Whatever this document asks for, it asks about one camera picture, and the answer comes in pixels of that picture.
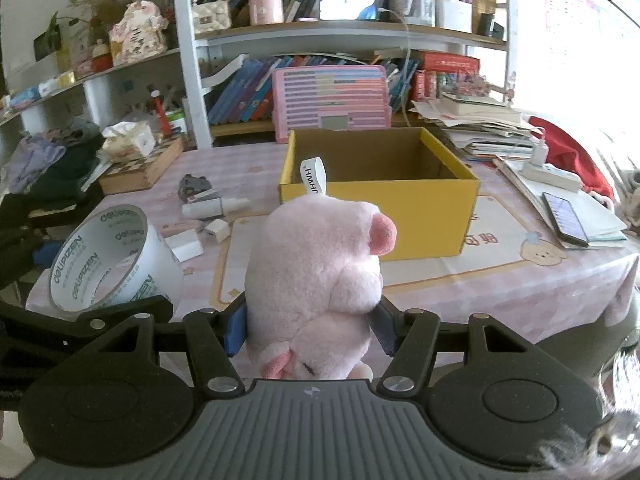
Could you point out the floral tissue pack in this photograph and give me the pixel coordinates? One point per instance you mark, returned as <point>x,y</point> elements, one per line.
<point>129,141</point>

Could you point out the blue packet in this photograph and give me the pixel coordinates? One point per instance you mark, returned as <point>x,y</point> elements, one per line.
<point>25,97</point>

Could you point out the red cloth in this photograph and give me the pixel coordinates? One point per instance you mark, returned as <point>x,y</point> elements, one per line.
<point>570,147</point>

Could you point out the white spray bottle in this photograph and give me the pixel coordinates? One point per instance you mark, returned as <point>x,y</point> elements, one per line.
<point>210,207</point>

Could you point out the small white charger plug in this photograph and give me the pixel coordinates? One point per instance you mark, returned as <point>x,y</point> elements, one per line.
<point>217,228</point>

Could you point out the white-framed mirror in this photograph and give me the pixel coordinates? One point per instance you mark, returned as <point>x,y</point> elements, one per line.
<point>347,9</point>

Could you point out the pale notebook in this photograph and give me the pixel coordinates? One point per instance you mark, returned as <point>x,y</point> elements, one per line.
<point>605,220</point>

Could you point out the white power strip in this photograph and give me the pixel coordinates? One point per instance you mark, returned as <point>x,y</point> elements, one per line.
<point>550,176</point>

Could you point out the stack of papers and books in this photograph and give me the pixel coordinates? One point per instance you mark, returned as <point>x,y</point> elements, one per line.
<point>480,125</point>

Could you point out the pink learning board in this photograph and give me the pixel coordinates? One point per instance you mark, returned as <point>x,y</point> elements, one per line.
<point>330,100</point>

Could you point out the white pearl handbag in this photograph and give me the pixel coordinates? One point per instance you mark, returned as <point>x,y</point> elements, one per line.
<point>210,12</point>

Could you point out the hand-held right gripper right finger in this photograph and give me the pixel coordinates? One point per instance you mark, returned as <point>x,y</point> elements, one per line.
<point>386,332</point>

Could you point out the green and white jar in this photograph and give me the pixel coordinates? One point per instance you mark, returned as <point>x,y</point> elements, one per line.
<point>176,122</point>

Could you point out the grey bear-shaped figurine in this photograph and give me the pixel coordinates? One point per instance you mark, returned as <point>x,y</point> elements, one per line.
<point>192,184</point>

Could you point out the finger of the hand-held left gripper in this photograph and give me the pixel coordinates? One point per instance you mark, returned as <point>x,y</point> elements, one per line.
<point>125,307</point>

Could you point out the pile of clothes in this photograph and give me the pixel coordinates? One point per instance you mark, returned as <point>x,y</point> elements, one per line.
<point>55,160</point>

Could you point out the red and white toy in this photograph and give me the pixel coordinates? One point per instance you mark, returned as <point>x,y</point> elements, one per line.
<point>101,57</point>

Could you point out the red bottle with white cap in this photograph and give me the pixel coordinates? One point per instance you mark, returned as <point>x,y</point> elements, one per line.
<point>161,112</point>

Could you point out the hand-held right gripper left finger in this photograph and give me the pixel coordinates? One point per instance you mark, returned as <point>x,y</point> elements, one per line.
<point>235,332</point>

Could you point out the small gold box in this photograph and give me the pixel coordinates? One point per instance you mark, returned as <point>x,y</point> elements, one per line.
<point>65,78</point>

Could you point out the dried flower bunch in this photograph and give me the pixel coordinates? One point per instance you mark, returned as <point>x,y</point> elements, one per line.
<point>100,0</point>

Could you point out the white plugged charger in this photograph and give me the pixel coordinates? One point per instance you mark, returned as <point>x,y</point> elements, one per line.
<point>538,150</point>

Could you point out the small white packet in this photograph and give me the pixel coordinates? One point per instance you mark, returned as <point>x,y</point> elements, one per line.
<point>47,86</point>

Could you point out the clear packing tape roll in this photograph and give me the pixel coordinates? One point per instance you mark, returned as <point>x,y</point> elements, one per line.
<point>152,260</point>

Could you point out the row of blue books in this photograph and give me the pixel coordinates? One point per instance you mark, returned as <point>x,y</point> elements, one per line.
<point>240,95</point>

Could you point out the yellow cardboard box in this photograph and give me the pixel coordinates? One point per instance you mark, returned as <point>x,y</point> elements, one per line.
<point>425,220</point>

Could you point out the black smartphone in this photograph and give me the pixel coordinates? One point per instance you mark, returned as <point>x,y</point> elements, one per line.
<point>565,217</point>

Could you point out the pink wall calendar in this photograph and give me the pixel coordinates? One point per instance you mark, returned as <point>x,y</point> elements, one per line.
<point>570,0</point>

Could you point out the wooden chess box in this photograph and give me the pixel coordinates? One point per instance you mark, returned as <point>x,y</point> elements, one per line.
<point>145,170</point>

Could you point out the small white printed box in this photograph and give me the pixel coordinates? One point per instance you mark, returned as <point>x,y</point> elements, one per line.
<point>207,195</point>

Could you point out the clear pen holder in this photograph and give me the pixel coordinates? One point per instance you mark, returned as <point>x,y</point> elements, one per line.
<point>412,5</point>

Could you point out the white bookshelf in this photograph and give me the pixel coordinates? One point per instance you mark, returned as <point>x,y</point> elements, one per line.
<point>187,60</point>

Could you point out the white storage box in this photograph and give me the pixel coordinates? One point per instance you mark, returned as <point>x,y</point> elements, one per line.
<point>453,16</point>

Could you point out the red box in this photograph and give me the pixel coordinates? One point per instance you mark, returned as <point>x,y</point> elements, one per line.
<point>445,67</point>

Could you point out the pink pig plush toy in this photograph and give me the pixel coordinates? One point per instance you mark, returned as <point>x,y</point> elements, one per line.
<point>310,270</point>

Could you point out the pink floral plush doll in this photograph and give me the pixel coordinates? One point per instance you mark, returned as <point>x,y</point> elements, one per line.
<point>139,35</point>

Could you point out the white rectangular block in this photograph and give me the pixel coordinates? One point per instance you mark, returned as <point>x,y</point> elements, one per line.
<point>184,247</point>

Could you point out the pink checkered tablecloth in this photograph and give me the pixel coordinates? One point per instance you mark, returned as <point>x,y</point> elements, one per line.
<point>500,285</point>

